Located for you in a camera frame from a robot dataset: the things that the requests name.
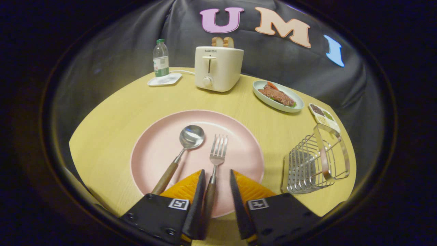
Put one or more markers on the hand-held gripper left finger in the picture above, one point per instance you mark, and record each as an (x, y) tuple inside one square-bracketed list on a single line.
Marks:
[(197, 212)]

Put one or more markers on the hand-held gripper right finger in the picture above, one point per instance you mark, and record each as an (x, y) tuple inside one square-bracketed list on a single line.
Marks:
[(239, 212)]

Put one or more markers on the large pink round plate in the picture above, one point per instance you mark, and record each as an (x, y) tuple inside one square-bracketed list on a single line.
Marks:
[(160, 143)]

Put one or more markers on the pale green oval plate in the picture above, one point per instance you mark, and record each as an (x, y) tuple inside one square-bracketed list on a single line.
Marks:
[(269, 102)]

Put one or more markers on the green lettuce leaf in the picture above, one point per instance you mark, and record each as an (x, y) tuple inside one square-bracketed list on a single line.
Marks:
[(293, 105)]

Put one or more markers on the brown meat steak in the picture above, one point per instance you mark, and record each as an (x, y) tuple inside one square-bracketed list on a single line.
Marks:
[(276, 95)]

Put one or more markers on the white divided seasoning dish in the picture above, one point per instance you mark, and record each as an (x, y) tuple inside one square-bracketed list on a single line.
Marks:
[(322, 118)]

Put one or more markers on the red tomato slice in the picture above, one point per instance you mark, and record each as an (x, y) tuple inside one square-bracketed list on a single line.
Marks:
[(272, 85)]

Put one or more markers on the white square coaster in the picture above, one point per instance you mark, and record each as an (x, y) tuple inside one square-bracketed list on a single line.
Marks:
[(170, 80)]

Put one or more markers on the cream white toaster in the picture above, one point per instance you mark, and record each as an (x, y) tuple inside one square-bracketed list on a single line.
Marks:
[(223, 68)]

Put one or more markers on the clear plastic water bottle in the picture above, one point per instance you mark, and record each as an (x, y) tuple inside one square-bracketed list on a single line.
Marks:
[(160, 61)]

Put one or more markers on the toasted bread slice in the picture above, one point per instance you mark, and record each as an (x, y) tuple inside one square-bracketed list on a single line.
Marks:
[(229, 42), (217, 42)]

